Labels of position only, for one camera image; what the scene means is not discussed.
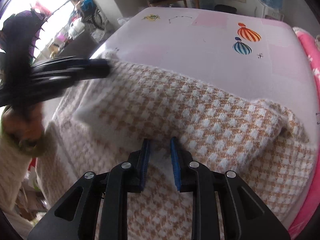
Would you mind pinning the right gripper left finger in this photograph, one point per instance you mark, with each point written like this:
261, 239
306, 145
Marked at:
95, 207

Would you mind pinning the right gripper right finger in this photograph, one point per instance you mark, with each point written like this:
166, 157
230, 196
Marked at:
224, 206

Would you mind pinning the beige houndstooth knit coat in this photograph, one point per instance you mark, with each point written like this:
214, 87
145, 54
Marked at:
98, 123

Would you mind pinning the left hand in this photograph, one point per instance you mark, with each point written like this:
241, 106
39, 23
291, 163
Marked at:
22, 128

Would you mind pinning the blue bag on balcony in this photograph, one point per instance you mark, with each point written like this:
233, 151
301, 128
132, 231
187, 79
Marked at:
88, 7

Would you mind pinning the pale pink bed sheet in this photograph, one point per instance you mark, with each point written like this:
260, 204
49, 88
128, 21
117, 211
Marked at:
249, 57

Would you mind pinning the white water dispenser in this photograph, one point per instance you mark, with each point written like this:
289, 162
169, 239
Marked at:
271, 13

